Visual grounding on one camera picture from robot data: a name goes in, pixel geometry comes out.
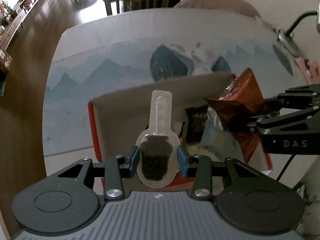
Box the silver desk lamp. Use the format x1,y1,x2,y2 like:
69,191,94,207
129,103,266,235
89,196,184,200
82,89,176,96
277,5,319,59

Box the pink covered chair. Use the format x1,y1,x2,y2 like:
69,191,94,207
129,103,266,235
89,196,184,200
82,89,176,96
174,0,261,18

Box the black snack packet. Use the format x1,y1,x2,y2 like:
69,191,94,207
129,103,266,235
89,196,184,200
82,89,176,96
185,105,208,144

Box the light blue cookie packet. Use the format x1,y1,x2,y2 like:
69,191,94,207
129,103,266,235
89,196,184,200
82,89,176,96
200,107,244,161

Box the red cardboard box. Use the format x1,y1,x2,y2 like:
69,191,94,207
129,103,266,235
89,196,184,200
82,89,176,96
87,71,273,193

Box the pink paper sheet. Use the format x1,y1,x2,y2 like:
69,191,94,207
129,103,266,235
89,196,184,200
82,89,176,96
295,57,320,85

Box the dark red snack bag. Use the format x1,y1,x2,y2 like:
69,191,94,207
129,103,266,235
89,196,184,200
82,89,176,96
205,68,265,163

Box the long tv cabinet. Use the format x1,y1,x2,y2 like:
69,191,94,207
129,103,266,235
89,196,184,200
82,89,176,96
1,0,40,49

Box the black cable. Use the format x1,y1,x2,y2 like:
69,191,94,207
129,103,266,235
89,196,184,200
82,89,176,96
276,154,297,182

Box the paper gift bag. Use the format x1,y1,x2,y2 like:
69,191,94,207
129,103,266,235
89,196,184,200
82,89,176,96
0,47,12,73

